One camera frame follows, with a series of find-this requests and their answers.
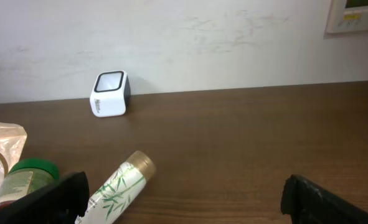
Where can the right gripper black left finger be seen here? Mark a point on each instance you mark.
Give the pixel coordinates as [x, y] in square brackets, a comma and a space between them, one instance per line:
[59, 202]

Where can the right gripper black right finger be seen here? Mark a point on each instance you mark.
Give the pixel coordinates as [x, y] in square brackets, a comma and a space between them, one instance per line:
[306, 202]

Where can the green lidded jar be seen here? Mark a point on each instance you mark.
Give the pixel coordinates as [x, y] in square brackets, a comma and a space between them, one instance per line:
[25, 177]

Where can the white bamboo print tube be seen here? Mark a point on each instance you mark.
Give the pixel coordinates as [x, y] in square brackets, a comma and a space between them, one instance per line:
[107, 204]

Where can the white barcode scanner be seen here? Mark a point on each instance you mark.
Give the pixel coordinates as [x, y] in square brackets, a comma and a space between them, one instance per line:
[111, 94]

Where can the white wall panel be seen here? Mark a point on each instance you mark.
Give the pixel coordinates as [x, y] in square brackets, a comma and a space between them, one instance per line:
[347, 16]

